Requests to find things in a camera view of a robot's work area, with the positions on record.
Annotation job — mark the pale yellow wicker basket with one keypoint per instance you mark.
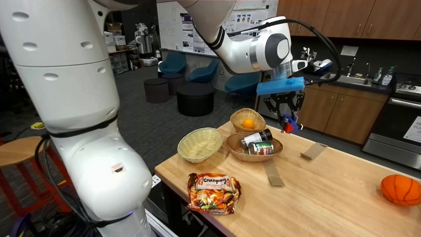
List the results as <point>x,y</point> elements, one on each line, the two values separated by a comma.
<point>197,147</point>

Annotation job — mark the wooden lower cabinets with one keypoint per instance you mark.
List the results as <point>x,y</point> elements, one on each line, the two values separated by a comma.
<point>346,114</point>

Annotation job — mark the blue toy block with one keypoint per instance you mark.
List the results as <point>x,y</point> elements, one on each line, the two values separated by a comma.
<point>289,127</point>

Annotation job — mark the small tan wicker basket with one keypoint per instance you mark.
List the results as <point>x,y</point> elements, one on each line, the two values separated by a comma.
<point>256,115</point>

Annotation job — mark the orange instant noodle packet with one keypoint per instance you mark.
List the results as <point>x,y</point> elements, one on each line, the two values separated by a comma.
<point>213,194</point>

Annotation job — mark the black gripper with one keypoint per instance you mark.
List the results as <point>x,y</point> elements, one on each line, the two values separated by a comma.
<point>286,102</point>

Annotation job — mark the white and silver can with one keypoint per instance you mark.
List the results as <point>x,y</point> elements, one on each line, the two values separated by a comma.
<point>253,138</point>

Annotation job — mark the stainless steel oven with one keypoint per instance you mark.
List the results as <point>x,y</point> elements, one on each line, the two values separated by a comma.
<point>394,132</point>

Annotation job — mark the round wooden stool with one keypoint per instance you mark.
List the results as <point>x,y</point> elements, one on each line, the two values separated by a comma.
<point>17,152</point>

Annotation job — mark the orange fruit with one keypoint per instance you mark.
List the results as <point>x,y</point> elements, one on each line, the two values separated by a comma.
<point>247,125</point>

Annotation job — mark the teal lounge chair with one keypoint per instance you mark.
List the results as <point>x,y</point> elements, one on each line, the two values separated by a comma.
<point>171,64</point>

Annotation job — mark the orange toy basketball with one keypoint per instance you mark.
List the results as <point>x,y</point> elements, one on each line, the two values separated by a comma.
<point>401,192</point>

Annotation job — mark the green and red can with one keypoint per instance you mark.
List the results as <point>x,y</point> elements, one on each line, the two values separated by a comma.
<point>261,148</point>

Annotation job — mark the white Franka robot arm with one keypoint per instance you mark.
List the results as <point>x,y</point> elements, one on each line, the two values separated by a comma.
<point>65,110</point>

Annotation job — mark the large black round ottoman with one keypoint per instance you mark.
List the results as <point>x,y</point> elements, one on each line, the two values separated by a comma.
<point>194,101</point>

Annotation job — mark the wooden cabinets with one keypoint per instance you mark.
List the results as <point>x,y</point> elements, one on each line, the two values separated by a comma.
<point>346,114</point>
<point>349,18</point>

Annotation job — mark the small wooden block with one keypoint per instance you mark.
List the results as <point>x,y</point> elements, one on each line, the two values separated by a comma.
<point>313,152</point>

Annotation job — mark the whiteboard with papers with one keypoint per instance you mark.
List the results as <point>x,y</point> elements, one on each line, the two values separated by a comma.
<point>184,31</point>

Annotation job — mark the wooden bowl with items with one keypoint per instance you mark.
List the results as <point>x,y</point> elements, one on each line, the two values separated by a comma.
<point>257,157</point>

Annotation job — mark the dark round ottoman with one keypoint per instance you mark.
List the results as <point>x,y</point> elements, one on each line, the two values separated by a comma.
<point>173,80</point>
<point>156,90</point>

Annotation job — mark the wooden upper cabinets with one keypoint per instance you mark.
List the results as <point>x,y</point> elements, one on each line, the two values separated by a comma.
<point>349,18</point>

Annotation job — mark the kitchen sink with faucet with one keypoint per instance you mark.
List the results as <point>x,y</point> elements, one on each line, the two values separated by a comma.
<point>349,80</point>

